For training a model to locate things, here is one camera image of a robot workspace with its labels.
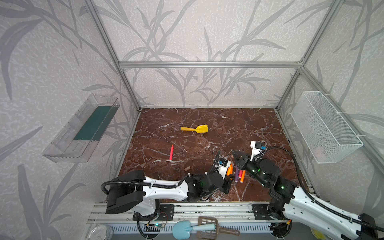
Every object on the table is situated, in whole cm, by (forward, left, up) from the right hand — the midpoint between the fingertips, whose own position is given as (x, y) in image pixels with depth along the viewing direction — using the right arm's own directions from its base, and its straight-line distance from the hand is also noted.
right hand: (232, 147), depth 72 cm
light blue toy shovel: (-31, +25, -21) cm, 45 cm away
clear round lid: (-33, +59, -16) cm, 69 cm away
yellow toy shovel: (+28, +16, -23) cm, 40 cm away
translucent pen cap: (-2, +24, -23) cm, 33 cm away
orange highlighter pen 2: (-7, -8, -22) cm, 24 cm away
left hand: (-11, -2, -8) cm, 14 cm away
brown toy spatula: (-33, +10, -22) cm, 41 cm away
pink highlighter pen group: (+9, +35, -22) cm, 42 cm away
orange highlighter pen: (-10, +2, -4) cm, 11 cm away
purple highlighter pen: (-6, -5, -22) cm, 23 cm away
